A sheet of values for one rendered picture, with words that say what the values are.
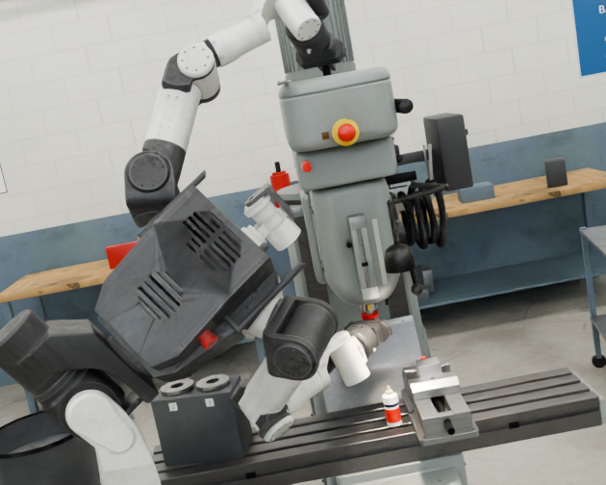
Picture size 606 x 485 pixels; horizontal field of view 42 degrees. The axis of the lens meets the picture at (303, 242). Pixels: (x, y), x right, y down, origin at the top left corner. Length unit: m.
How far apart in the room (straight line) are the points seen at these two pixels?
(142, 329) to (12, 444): 2.61
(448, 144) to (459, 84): 4.12
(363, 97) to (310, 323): 0.56
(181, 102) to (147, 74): 4.59
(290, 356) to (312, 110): 0.59
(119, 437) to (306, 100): 0.82
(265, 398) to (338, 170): 0.59
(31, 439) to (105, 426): 2.52
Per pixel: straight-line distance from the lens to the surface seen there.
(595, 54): 6.71
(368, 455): 2.12
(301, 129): 1.80
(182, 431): 2.15
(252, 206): 1.60
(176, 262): 1.43
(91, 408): 1.53
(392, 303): 2.49
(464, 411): 2.01
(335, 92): 1.80
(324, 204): 1.95
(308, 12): 1.78
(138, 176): 1.58
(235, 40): 1.76
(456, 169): 2.28
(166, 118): 1.68
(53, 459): 3.62
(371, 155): 1.90
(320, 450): 2.10
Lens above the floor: 1.86
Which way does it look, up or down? 11 degrees down
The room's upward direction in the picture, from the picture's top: 11 degrees counter-clockwise
